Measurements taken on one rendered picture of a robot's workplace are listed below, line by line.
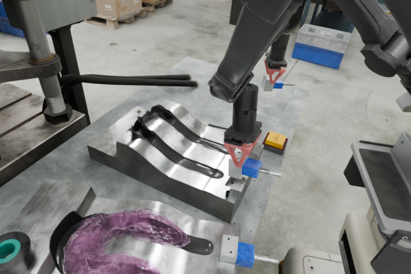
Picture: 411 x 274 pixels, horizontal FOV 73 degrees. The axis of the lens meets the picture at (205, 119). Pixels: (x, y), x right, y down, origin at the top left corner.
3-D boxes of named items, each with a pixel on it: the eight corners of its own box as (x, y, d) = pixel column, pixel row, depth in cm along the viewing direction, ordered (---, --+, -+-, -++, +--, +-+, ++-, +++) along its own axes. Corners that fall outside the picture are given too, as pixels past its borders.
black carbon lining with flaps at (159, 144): (238, 153, 89) (243, 130, 83) (218, 188, 77) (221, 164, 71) (148, 119, 100) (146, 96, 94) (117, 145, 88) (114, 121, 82)
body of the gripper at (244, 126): (222, 140, 67) (223, 111, 63) (238, 123, 75) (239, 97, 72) (249, 146, 64) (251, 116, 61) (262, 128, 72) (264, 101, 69)
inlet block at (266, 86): (291, 87, 120) (294, 75, 117) (294, 93, 116) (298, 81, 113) (261, 85, 119) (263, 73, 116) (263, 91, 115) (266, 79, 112)
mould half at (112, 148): (259, 164, 96) (266, 134, 87) (230, 224, 76) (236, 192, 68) (139, 118, 111) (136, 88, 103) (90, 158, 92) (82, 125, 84)
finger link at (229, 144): (222, 167, 70) (222, 134, 66) (232, 154, 76) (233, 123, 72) (248, 175, 67) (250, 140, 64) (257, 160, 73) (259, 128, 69)
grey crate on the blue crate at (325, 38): (347, 44, 368) (352, 33, 359) (344, 54, 339) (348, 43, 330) (301, 33, 390) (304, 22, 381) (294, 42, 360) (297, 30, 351)
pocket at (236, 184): (244, 187, 80) (246, 178, 78) (238, 200, 76) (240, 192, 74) (230, 181, 82) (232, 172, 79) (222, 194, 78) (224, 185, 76)
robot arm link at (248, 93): (246, 87, 60) (264, 82, 63) (224, 81, 65) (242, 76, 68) (244, 117, 63) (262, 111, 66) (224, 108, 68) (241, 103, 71)
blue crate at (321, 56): (342, 59, 381) (348, 43, 368) (337, 70, 351) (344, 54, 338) (298, 48, 402) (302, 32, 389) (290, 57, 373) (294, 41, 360)
